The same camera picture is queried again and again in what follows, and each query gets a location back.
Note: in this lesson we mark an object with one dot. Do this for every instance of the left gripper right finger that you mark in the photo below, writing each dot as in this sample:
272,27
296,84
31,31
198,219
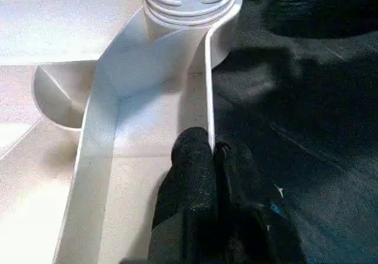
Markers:
254,217

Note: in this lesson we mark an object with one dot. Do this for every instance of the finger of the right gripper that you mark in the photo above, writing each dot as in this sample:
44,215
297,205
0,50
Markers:
322,7

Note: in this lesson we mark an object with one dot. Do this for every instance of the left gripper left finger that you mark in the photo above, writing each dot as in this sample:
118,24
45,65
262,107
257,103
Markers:
189,205

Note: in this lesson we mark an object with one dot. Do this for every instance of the white plastic table leg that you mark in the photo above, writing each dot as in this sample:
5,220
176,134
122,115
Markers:
189,1

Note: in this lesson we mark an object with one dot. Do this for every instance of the white plastic table top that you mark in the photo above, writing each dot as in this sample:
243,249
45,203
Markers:
88,98

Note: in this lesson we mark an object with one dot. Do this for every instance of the black work mat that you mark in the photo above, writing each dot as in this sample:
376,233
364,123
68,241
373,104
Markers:
307,128

